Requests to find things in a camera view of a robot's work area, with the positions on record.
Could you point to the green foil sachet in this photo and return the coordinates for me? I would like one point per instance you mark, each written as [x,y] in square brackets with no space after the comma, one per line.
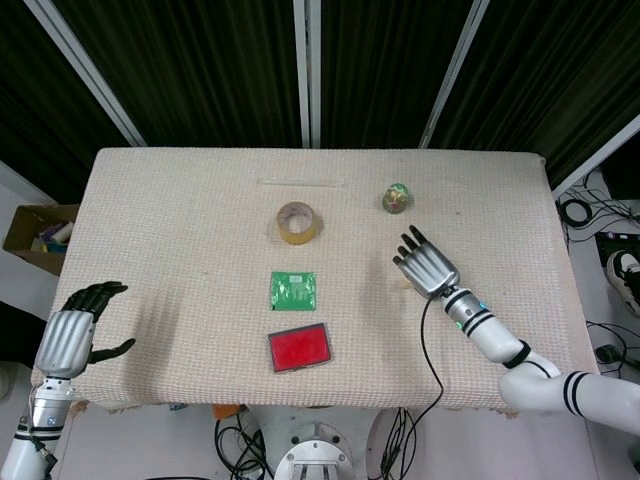
[295,295]

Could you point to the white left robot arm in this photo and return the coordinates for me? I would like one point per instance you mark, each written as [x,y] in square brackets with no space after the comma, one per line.
[47,415]

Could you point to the beige waffle tablecloth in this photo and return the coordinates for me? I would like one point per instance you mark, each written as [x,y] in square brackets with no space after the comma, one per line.
[175,225]

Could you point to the purple object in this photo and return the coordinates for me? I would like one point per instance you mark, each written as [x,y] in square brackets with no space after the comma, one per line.
[52,231]

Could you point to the yellow packing tape roll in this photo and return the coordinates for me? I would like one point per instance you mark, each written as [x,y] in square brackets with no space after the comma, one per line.
[300,237]

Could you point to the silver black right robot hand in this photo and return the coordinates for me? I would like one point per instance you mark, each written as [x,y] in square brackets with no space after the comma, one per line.
[430,270]

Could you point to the clear plastic tube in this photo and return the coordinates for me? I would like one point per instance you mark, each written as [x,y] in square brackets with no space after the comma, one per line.
[300,183]

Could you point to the small orange object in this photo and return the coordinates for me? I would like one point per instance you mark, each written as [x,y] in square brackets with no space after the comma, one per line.
[225,411]

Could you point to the yellow object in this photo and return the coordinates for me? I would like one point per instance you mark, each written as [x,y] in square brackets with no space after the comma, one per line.
[44,246]

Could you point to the black curtain panel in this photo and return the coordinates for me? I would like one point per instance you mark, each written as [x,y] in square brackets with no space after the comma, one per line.
[30,100]
[550,65]
[200,65]
[385,65]

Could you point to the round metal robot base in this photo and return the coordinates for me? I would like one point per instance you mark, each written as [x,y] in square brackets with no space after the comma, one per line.
[315,455]

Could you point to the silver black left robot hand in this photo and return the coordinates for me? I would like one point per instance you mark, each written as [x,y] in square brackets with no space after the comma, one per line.
[62,340]

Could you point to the black white sneaker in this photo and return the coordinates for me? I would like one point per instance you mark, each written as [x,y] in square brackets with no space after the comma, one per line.
[622,270]

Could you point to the gold foil wrapped candy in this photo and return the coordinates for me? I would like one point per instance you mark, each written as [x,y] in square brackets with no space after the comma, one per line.
[396,199]

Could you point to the white partition frame post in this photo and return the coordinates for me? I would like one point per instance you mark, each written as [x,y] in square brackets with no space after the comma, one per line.
[89,75]
[455,75]
[301,75]
[595,155]

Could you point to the black power strip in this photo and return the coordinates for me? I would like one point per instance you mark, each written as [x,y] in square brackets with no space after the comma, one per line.
[617,240]

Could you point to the red flat case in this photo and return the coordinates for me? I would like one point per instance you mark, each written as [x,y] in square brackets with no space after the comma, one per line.
[300,348]

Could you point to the brown cardboard box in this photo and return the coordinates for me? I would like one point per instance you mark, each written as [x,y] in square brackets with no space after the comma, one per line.
[20,235]

